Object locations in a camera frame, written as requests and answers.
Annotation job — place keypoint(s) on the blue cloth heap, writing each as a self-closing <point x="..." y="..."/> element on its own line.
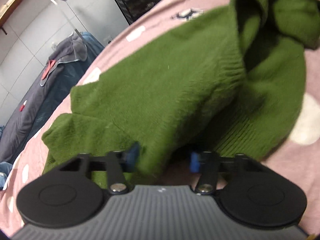
<point x="4" y="170"/>

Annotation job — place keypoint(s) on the massage bed with blue skirt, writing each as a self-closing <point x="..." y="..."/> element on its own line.
<point x="37" y="100"/>

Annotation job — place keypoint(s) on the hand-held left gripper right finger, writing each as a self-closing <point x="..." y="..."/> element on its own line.
<point x="194" y="162"/>

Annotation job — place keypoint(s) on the white wall socket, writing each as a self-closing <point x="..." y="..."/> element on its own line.
<point x="107" y="40"/>

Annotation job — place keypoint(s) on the green knit sweater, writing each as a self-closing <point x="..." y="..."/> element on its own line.
<point x="162" y="87"/>

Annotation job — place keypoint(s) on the red cloth strip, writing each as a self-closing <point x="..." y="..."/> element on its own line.
<point x="48" y="68"/>

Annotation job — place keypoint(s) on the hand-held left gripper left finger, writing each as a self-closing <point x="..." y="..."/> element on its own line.
<point x="132" y="156"/>

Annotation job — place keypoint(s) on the small red white tube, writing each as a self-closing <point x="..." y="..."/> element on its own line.
<point x="23" y="106"/>

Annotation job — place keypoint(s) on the grey towel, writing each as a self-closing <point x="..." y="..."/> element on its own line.
<point x="71" y="48"/>

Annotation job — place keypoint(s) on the pink spotted blanket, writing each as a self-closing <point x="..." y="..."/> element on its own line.
<point x="155" y="22"/>

